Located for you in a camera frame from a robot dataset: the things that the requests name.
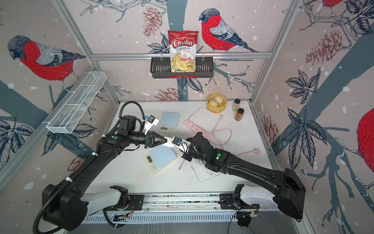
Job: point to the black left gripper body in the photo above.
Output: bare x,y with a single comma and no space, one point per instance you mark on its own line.
148,139

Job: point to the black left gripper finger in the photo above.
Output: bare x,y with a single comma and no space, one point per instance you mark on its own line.
159,142
159,138

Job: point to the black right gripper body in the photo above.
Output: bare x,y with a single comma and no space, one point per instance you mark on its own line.
192,153

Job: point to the white charger adapter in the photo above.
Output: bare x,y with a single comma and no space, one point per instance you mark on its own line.
170,142

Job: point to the blue-top kitchen scale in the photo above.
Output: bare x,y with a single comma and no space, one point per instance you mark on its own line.
169,122
159,158

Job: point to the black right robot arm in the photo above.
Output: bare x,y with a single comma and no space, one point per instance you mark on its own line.
287,188

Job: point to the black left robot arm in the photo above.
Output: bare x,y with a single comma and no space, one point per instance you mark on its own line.
62,204

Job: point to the pink power strip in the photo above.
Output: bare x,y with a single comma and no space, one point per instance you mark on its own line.
195,129

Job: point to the bun in bowl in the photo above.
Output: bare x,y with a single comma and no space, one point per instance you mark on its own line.
219,99
214,103

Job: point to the yellow rimmed wooden bowl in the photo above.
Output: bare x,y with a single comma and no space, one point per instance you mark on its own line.
218,109

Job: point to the brown spice jar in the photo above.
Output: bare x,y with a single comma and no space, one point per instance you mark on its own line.
239,114

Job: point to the light spice jar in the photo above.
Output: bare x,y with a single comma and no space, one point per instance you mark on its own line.
236,105

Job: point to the red cassava chips bag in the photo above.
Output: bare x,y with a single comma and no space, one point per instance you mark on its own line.
182,50

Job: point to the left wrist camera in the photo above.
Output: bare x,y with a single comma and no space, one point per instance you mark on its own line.
150,121

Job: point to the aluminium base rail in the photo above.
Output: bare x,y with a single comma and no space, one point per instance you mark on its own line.
203,201

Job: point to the black hanging wire basket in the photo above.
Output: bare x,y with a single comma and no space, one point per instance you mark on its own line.
161,69

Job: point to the white mesh wall shelf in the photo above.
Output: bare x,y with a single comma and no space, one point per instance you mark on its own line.
69,115

